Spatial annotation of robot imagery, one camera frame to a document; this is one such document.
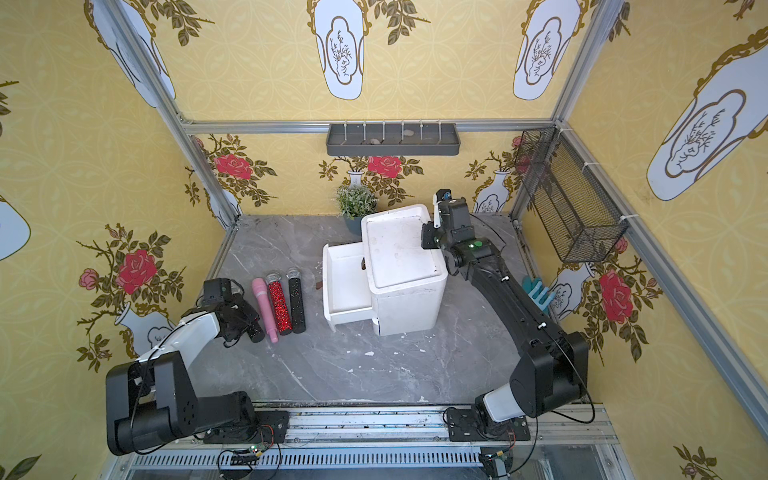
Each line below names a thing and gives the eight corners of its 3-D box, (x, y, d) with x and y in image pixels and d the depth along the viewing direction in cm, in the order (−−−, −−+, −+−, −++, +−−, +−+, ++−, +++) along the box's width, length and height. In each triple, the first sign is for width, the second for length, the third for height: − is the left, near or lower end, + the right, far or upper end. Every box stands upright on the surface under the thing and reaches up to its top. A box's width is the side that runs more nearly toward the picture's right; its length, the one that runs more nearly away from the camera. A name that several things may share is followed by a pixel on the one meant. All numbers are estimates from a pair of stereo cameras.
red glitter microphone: (281, 336, 91) (277, 331, 88) (269, 282, 103) (265, 276, 100) (295, 331, 92) (292, 326, 89) (281, 278, 104) (278, 272, 102)
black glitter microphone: (295, 334, 92) (292, 329, 89) (289, 276, 106) (285, 269, 103) (308, 331, 93) (305, 325, 90) (300, 273, 107) (298, 266, 103)
